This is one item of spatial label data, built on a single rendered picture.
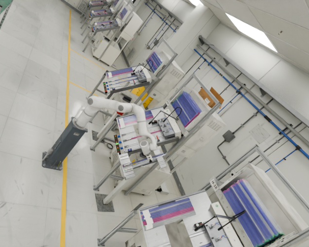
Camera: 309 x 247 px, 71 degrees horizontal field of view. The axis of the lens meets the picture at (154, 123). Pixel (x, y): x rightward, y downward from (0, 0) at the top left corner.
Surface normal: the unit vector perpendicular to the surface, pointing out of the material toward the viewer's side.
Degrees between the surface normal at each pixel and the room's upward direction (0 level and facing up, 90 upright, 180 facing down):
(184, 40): 90
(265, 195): 90
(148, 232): 44
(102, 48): 90
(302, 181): 90
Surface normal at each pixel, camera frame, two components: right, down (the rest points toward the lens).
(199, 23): 0.28, 0.63
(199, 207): -0.05, -0.74
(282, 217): -0.72, -0.36
